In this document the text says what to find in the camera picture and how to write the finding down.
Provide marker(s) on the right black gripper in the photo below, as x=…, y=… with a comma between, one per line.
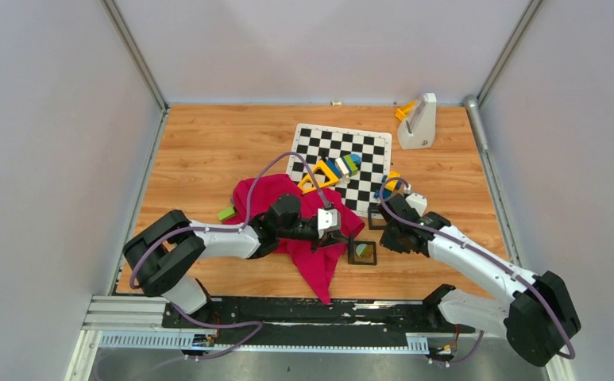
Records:
x=386, y=242

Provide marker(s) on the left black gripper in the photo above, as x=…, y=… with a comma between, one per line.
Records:
x=329, y=239

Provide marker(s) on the green round brooch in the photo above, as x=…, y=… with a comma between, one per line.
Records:
x=364, y=252

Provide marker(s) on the magenta red garment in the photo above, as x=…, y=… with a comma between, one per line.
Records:
x=317, y=267

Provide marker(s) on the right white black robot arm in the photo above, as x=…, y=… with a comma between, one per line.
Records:
x=534, y=313

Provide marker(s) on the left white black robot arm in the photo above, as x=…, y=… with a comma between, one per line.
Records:
x=161, y=255

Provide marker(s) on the yellow triangle block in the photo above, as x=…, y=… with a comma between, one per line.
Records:
x=323, y=175

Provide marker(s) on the black white chessboard mat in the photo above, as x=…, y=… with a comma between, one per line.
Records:
x=317, y=142

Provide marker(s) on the white metronome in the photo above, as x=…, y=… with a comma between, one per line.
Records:
x=418, y=129

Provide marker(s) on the green rectangular block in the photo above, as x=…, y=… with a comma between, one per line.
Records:
x=227, y=214

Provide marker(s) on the yellow toy behind metronome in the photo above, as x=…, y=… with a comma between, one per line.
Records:
x=402, y=111

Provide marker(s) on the grey metal pipe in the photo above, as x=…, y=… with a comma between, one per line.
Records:
x=472, y=108

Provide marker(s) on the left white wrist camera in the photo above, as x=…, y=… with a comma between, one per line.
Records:
x=328, y=220

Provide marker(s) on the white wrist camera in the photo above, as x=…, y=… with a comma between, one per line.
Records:
x=328, y=220
x=418, y=202

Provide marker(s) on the small black frame box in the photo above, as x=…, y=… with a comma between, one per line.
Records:
x=375, y=218

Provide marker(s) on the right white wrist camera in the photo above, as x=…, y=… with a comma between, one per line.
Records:
x=418, y=202

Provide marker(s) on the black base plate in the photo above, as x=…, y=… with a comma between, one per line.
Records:
x=307, y=322

